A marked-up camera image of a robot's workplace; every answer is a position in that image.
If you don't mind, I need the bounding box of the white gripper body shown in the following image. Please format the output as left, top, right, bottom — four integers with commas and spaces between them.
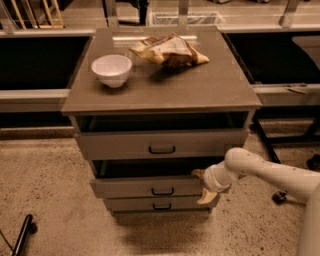
203, 163, 233, 192

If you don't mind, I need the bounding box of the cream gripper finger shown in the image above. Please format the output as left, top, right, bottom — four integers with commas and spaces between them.
197, 188, 218, 205
191, 169, 205, 181

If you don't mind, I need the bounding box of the grey drawer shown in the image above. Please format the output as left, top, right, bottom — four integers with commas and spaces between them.
104, 196, 218, 213
89, 156, 231, 200
76, 129, 248, 160

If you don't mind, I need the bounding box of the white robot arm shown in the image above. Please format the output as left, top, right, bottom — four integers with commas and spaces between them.
192, 147, 320, 256

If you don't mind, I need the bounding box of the grey top drawer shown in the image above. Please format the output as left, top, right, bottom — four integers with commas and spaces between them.
76, 129, 248, 160

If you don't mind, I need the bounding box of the grey drawer cabinet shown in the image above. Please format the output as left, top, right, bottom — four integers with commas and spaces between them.
61, 25, 263, 216

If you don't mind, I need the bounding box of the grey bottom drawer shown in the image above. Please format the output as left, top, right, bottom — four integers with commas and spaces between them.
104, 196, 218, 213

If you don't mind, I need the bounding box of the black metal table leg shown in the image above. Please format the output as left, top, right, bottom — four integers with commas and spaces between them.
251, 116, 281, 164

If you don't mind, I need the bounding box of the black chair base right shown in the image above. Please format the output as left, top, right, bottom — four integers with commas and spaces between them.
272, 154, 320, 204

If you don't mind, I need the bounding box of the brown chip bag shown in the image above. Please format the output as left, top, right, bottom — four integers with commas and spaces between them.
130, 33, 209, 68

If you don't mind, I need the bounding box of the white bowl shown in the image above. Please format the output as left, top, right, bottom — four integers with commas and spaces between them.
91, 54, 132, 88

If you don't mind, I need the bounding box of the black chair leg left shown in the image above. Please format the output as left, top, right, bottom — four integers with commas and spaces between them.
11, 214, 38, 256

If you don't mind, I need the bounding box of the wire mesh basket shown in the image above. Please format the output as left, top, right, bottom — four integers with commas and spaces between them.
146, 11, 225, 26

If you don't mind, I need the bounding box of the wooden chair frame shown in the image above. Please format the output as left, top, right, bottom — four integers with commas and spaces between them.
1, 0, 64, 30

